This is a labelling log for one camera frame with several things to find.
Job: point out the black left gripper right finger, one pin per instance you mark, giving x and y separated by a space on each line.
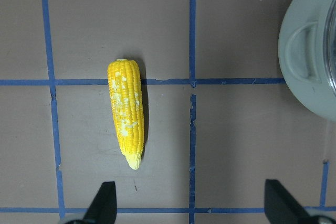
280 206

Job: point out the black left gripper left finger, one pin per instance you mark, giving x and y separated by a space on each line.
103 208

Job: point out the yellow corn cob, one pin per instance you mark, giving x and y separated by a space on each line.
125 90

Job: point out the glass pot lid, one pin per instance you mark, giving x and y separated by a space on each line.
329 45

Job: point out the pale green cooking pot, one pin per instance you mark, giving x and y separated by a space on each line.
300 53

